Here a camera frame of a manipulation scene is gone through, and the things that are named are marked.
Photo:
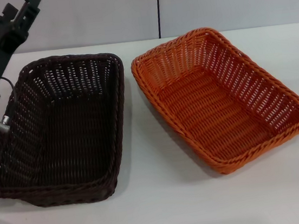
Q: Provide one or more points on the orange woven basket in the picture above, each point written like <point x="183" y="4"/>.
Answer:
<point x="219" y="100"/>

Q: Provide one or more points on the dark brown woven basket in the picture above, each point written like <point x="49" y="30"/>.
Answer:
<point x="58" y="128"/>

